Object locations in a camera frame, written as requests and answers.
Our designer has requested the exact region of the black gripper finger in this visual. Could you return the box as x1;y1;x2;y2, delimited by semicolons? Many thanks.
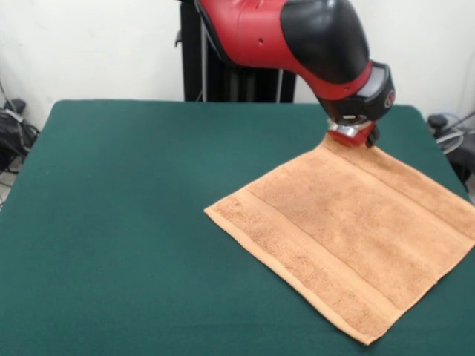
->
365;125;381;149

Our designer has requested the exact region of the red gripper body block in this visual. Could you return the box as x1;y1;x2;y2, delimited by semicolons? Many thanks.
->
327;121;376;148

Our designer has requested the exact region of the tan terry towel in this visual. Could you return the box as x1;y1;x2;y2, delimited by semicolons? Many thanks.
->
203;136;475;346

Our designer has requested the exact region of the dark green table cloth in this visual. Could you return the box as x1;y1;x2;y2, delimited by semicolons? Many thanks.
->
0;99;475;356

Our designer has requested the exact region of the black equipment bundle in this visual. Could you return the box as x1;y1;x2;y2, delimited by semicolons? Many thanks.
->
0;110;41;174

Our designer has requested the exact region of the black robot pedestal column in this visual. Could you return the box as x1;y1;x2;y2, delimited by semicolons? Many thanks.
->
173;0;298;104

